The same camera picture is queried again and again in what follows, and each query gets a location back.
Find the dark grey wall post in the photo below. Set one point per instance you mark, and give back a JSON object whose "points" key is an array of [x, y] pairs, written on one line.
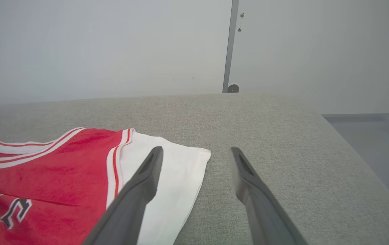
{"points": [[230, 51]]}

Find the red white basketball jersey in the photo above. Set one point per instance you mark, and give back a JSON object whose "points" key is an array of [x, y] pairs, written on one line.
{"points": [[44, 177]]}

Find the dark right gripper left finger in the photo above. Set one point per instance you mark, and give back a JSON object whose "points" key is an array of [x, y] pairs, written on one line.
{"points": [[136, 194]]}

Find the small brown wall hooks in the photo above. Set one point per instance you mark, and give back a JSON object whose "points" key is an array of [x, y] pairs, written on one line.
{"points": [[241, 15]]}

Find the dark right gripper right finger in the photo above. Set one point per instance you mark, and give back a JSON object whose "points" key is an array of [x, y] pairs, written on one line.
{"points": [[262, 211]]}

